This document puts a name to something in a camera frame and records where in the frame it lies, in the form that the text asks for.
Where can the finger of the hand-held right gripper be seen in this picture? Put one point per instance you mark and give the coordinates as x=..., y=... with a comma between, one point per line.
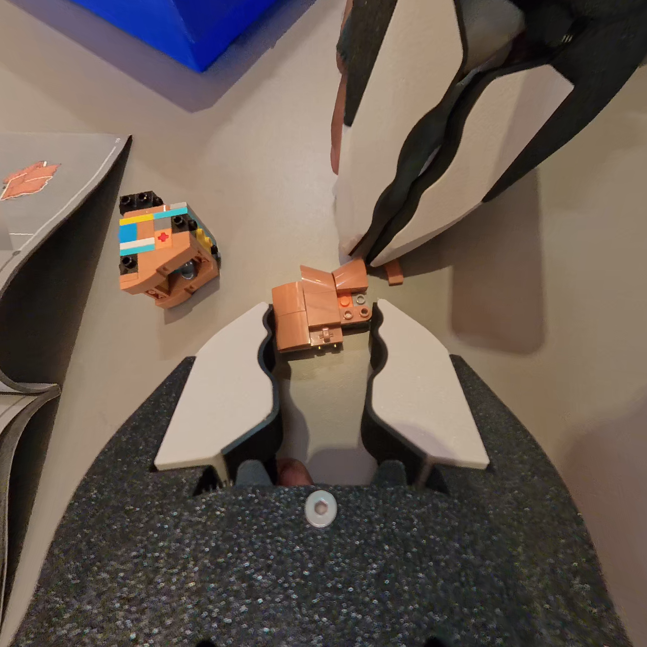
x=404, y=76
x=495, y=141

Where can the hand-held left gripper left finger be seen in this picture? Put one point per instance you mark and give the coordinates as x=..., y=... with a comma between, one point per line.
x=217, y=394

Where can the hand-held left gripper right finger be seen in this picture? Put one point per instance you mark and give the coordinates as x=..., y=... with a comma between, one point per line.
x=424, y=399

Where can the brown grey brick assembly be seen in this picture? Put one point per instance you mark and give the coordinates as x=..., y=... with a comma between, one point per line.
x=303, y=308

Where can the small brown tile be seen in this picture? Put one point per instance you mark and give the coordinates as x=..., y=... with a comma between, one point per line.
x=394, y=273

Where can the blue plastic bin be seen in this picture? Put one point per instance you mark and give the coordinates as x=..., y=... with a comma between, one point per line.
x=177, y=25

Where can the person's left hand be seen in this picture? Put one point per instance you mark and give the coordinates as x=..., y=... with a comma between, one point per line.
x=292, y=472

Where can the colourful striped brick model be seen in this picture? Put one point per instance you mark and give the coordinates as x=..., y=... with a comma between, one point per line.
x=151, y=242

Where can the grey instruction booklet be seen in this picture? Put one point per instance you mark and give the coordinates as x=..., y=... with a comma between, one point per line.
x=50, y=202

